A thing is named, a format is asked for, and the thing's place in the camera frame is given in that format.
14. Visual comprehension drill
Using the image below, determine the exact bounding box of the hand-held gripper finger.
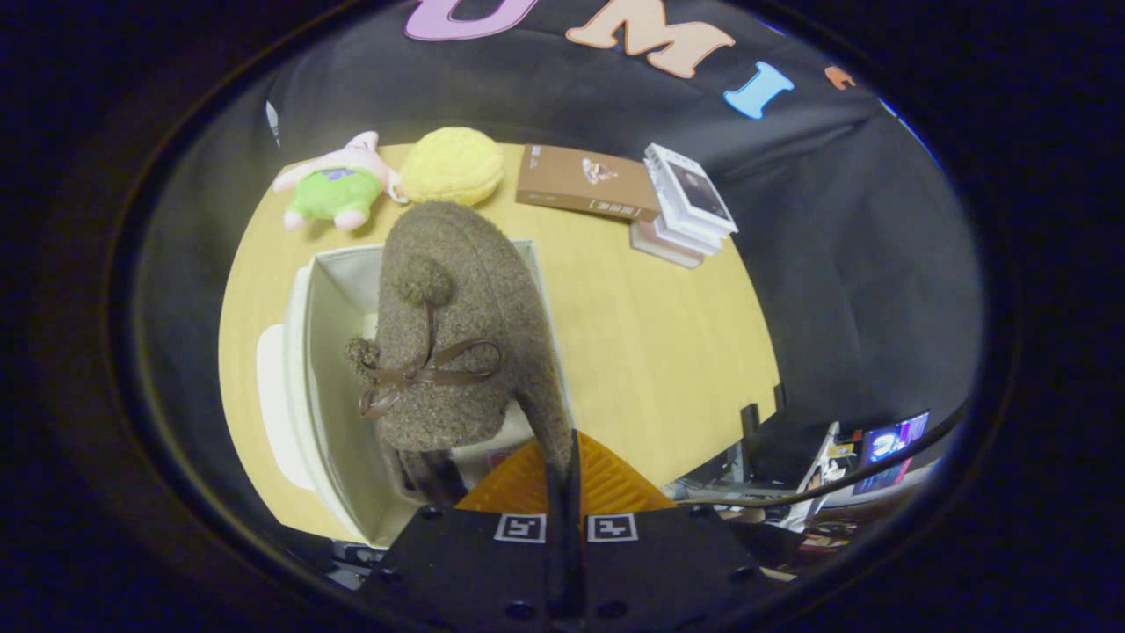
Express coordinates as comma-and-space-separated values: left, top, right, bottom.
567, 429, 774, 633
360, 437, 568, 633

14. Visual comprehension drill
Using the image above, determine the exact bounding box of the beige fabric storage box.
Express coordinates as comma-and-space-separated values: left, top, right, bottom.
255, 237, 577, 548

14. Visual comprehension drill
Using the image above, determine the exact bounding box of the brown fuzzy shoe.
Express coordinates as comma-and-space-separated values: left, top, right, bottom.
345, 200, 574, 506

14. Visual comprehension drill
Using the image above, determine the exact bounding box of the pale pink book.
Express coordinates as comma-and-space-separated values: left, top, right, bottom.
629, 220, 704, 269

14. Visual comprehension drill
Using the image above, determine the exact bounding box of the thick white book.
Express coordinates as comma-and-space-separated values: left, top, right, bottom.
655, 189, 729, 256

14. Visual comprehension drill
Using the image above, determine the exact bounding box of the blue lit screen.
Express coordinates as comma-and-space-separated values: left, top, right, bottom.
853, 410, 931, 496

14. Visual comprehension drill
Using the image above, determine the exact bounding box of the brown book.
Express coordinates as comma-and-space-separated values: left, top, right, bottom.
515, 143, 662, 222

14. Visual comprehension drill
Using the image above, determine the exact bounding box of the white book with dark cover photo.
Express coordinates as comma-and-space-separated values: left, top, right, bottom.
643, 142, 739, 236

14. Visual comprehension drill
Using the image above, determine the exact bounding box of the yellow round plush toy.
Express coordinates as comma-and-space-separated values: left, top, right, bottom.
400, 127, 506, 207

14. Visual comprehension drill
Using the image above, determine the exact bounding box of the black backdrop cloth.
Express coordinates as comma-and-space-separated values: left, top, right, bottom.
132, 0, 985, 493

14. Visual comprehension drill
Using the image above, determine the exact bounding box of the pink and green plush toy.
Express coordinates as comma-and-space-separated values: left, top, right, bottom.
272, 130, 405, 232

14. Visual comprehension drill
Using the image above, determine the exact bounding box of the black cable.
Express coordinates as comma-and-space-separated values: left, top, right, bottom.
677, 400, 972, 509

